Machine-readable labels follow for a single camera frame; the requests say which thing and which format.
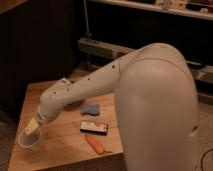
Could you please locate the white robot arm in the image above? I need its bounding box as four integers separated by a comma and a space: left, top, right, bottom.
25, 43, 199, 171

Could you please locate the black bowl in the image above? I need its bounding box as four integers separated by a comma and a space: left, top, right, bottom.
66, 100, 84, 107

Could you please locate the blue cloth toy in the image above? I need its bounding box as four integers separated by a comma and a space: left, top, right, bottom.
80, 104, 100, 116

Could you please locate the wooden table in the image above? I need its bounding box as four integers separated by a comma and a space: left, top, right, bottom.
7, 75, 125, 171

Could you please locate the black and white box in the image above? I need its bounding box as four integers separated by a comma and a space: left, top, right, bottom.
80, 121, 108, 135

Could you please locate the orange carrot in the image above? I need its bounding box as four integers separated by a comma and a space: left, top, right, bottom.
85, 134, 107, 155

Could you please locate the white shelf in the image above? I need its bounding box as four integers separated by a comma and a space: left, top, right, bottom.
90, 0, 213, 21

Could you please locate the grey baseboard heater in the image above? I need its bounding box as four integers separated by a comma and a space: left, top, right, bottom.
78, 37, 213, 84

